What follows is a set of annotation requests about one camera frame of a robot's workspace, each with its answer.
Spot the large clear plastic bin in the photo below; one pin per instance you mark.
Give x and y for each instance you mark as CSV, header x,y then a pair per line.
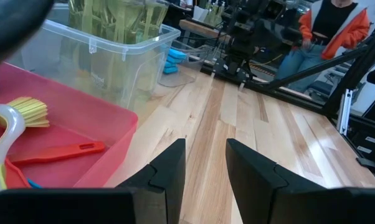
x,y
66,71

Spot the person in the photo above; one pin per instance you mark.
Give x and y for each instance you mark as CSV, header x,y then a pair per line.
x,y
330,18

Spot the small clear plastic bin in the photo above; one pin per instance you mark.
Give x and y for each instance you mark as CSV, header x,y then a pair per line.
x,y
181,81

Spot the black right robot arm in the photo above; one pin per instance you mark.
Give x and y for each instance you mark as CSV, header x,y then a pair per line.
x,y
240,37

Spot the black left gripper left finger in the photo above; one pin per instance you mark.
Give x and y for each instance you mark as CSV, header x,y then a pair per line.
x,y
162,199

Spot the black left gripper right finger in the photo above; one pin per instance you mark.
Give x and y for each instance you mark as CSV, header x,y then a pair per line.
x,y
262,199

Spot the wooden workbench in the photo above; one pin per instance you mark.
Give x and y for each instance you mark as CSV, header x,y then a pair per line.
x,y
200,29

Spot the pink plastic tray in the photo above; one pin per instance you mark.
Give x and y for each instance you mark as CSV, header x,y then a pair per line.
x,y
81,124

